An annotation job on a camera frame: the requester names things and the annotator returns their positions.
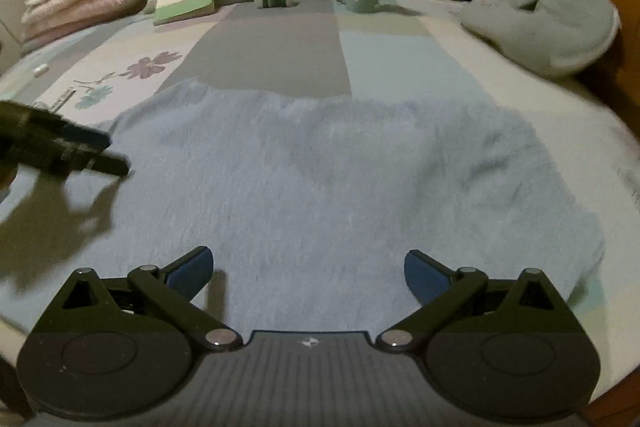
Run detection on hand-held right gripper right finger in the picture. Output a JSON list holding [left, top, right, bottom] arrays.
[[375, 250, 571, 353]]

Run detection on grey drawstring sweatpants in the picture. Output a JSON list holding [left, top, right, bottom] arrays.
[[0, 77, 606, 338]]

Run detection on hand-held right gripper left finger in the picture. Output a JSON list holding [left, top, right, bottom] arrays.
[[52, 246, 243, 352]]

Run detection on grey plush cushion with hole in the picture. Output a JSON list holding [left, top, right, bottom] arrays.
[[459, 0, 621, 80]]

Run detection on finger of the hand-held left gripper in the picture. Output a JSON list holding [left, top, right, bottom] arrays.
[[65, 151, 133, 178], [62, 123, 113, 152]]

